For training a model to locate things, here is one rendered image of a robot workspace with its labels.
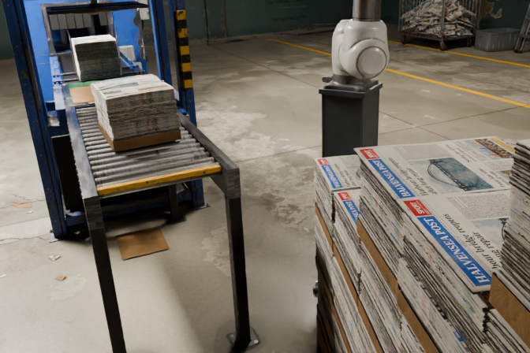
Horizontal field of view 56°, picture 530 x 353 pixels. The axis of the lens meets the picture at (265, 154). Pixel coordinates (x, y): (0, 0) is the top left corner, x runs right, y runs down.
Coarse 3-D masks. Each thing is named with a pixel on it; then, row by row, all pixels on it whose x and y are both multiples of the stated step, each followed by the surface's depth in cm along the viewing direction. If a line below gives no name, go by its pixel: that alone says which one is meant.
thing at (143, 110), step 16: (112, 96) 199; (128, 96) 200; (144, 96) 203; (160, 96) 206; (112, 112) 199; (128, 112) 202; (144, 112) 204; (160, 112) 207; (176, 112) 211; (112, 128) 201; (128, 128) 204; (144, 128) 206; (160, 128) 210; (176, 128) 213
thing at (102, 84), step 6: (120, 78) 232; (126, 78) 231; (132, 78) 230; (138, 78) 229; (144, 78) 229; (150, 78) 229; (156, 78) 228; (96, 84) 222; (102, 84) 221; (108, 84) 221; (114, 84) 221; (126, 84) 220; (96, 90) 215; (96, 96) 219; (96, 102) 225; (102, 126) 225
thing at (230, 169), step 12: (180, 120) 246; (192, 132) 226; (204, 144) 210; (216, 156) 196; (228, 168) 183; (216, 180) 198; (228, 180) 184; (240, 180) 186; (228, 192) 185; (240, 192) 187
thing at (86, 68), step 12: (96, 36) 374; (108, 36) 369; (84, 48) 344; (96, 48) 346; (108, 48) 350; (84, 60) 346; (96, 60) 350; (108, 60) 353; (120, 60) 356; (84, 72) 349; (96, 72) 352; (108, 72) 355; (120, 72) 358
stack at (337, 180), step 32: (320, 160) 179; (352, 160) 178; (320, 192) 173; (352, 192) 152; (352, 224) 134; (320, 256) 186; (352, 256) 139; (320, 288) 195; (384, 288) 111; (352, 320) 141; (384, 320) 113; (320, 352) 203; (352, 352) 147; (384, 352) 114; (416, 352) 93
